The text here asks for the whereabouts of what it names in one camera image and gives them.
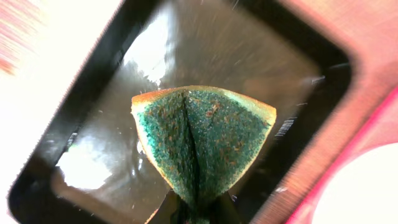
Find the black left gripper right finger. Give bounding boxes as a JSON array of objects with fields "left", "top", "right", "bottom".
[{"left": 214, "top": 192, "right": 244, "bottom": 224}]

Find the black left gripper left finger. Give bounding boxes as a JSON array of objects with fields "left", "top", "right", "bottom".
[{"left": 148, "top": 190, "right": 183, "bottom": 224}]

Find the green and yellow sponge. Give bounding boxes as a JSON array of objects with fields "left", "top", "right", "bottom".
[{"left": 131, "top": 86, "right": 277, "bottom": 209}]

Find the light blue plate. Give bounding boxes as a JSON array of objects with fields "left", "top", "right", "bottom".
[{"left": 312, "top": 143, "right": 397, "bottom": 224}]

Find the black water tray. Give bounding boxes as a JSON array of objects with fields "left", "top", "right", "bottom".
[{"left": 8, "top": 1, "right": 351, "bottom": 223}]

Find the red serving tray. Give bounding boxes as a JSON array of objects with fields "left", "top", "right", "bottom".
[{"left": 253, "top": 0, "right": 397, "bottom": 223}]

